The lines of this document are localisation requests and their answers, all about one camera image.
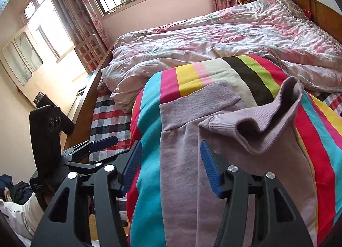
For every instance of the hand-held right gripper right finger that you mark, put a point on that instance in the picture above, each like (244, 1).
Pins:
(211, 169)

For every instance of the tall barred window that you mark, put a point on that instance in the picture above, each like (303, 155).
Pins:
(48, 28)

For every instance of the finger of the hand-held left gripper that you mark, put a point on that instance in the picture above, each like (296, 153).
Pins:
(104, 142)
(85, 167)

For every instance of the pink floral quilt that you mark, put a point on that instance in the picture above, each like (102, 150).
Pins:
(213, 36)

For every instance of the dark clothes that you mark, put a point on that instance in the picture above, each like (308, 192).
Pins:
(16, 188)

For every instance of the small red item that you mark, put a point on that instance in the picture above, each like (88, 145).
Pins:
(307, 13)

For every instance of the cream cabinet with mirror doors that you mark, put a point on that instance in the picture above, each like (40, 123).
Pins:
(34, 76)

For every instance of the striped colourful blanket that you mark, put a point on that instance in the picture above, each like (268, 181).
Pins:
(149, 129)

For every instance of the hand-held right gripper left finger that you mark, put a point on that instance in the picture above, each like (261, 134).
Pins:
(132, 165)

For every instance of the pale wooden chair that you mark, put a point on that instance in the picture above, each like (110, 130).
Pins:
(83, 45)

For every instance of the lilac pants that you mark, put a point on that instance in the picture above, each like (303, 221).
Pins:
(181, 169)

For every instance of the brown stuffed toy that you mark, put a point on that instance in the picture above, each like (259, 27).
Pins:
(243, 1)

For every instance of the wooden headboard far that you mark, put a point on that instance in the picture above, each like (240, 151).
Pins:
(88, 103)

